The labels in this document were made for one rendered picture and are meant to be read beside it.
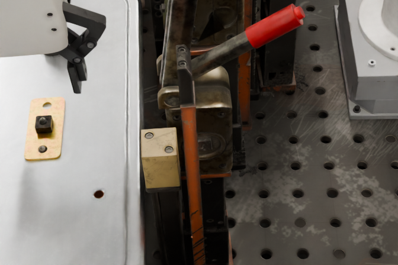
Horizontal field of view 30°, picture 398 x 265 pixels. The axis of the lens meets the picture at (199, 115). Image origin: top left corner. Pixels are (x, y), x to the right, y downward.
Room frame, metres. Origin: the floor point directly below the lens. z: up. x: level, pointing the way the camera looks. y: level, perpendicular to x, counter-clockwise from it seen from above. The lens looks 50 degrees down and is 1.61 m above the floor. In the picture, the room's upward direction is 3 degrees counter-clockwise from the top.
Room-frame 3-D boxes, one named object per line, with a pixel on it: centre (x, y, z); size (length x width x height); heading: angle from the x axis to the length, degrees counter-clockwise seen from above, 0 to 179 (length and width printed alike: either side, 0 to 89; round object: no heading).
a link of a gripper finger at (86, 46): (0.51, 0.11, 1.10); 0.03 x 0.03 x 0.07; 1
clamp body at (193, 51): (0.68, -0.03, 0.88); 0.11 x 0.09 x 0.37; 91
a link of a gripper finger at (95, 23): (0.51, 0.12, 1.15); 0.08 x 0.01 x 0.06; 91
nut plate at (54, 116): (0.51, 0.16, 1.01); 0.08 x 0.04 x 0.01; 0
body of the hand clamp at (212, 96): (0.51, 0.00, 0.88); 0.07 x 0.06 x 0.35; 91
